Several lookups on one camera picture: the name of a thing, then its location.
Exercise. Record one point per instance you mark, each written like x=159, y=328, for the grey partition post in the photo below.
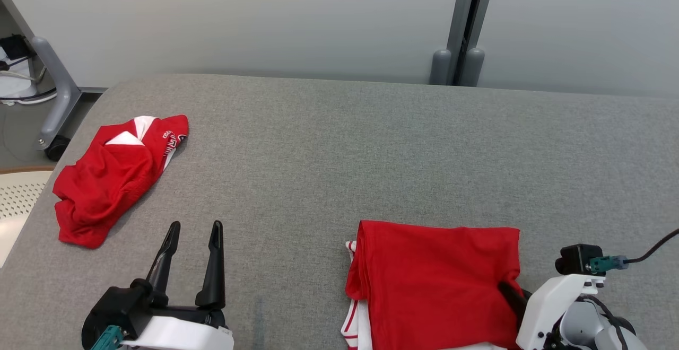
x=464, y=21

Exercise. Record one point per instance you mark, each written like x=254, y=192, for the teal left camera connector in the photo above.
x=111, y=338

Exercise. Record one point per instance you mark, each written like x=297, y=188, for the white power strip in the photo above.
x=13, y=82

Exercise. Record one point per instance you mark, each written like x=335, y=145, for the red jersey shirt white sleeves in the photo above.
x=435, y=281

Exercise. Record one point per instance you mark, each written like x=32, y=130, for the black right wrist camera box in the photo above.
x=575, y=259

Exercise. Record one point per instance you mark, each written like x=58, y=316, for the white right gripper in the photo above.
x=546, y=307

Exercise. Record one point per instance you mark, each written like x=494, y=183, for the red shorts white side stripes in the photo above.
x=106, y=180

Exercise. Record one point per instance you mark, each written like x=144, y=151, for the black power adapter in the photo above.
x=13, y=46

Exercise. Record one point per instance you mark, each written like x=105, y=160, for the teal camera connector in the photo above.
x=111, y=338
x=607, y=263

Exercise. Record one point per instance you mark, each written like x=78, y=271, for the black caster wheel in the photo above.
x=57, y=148

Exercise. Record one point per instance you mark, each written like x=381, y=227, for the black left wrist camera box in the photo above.
x=119, y=307

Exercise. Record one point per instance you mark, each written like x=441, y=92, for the grey partition leg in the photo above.
x=58, y=90

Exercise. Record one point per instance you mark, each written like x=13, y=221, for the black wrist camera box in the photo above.
x=119, y=307
x=575, y=259

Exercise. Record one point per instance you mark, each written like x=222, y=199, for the teal right camera connector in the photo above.
x=607, y=263

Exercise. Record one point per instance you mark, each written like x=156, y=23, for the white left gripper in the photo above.
x=180, y=334

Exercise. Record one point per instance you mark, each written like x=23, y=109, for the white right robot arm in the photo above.
x=589, y=323

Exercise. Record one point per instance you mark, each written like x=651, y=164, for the cream laundry basket brown rim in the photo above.
x=21, y=201

